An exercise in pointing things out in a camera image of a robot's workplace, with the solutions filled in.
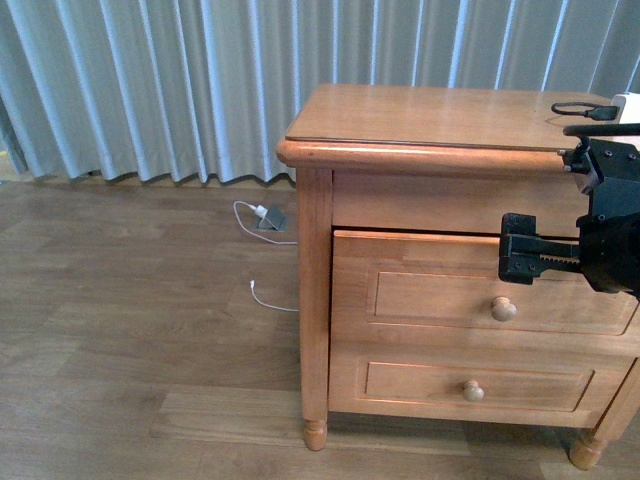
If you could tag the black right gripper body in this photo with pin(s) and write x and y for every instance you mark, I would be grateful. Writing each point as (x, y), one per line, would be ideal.
(607, 251)

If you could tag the round drawer knob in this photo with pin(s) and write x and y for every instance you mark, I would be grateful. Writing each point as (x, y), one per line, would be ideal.
(502, 309)
(473, 392)

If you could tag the wooden drawer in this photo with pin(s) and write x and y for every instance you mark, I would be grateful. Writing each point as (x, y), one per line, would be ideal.
(392, 286)
(426, 381)

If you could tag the white charger adapter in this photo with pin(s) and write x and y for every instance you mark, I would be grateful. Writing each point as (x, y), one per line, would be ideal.
(628, 105)

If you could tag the wooden nightstand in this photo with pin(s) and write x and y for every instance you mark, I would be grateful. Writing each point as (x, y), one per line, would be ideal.
(434, 161)

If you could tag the open floor socket box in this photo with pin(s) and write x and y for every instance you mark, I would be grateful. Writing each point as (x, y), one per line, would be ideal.
(275, 220)

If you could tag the pale pleated curtain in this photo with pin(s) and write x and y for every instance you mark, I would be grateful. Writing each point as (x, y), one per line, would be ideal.
(207, 88)

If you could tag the white wall plug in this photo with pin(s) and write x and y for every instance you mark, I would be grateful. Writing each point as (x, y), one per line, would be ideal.
(260, 211)

